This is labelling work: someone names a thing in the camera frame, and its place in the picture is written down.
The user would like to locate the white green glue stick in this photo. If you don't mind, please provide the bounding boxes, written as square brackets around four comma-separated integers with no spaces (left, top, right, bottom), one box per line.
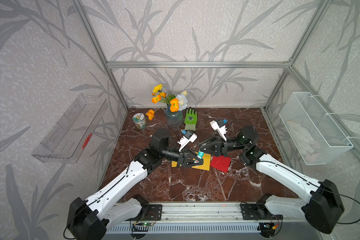
[198,151,204,159]

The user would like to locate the red envelope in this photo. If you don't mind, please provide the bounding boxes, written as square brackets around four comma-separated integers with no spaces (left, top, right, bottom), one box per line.
[210,156,231,174]

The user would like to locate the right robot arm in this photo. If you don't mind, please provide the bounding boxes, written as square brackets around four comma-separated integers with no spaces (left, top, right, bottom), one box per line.
[199,120,345,234]

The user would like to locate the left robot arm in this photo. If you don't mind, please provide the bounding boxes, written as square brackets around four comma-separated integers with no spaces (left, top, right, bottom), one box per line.
[65,128,204,240]

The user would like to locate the blue glass vase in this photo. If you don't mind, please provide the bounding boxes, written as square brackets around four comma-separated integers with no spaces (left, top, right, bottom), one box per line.
[166,105,183,127]

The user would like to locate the small printed tin can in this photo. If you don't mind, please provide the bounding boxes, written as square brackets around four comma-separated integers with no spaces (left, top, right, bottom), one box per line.
[133,113,147,129]

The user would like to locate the green work glove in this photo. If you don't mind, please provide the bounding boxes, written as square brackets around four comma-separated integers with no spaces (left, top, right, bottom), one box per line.
[185,108,198,131]

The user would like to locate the orange yellow artificial flowers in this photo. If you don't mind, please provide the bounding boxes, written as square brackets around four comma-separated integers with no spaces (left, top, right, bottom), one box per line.
[151,84,188,112]

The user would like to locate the white cloth in basket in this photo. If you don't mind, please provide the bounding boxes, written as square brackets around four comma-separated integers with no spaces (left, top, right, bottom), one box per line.
[287,121,315,156]

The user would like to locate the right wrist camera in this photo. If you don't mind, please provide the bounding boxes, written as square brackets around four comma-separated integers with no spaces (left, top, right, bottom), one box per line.
[210,119,228,142]

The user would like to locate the aluminium front rail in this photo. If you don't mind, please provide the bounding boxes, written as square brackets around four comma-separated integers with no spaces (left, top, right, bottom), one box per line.
[74,201,328,225]

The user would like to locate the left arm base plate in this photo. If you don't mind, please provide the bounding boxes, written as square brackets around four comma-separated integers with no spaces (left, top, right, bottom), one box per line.
[130,204,163,222]

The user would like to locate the white wire mesh basket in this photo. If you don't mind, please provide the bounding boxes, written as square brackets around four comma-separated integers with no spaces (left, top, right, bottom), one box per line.
[279,92,354,165]

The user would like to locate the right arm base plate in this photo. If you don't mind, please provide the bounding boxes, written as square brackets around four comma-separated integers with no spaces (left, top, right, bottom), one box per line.
[240,202,284,221]

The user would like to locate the clear plastic wall tray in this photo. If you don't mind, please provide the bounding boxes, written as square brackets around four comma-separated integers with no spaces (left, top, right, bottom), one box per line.
[31,94,109,164]

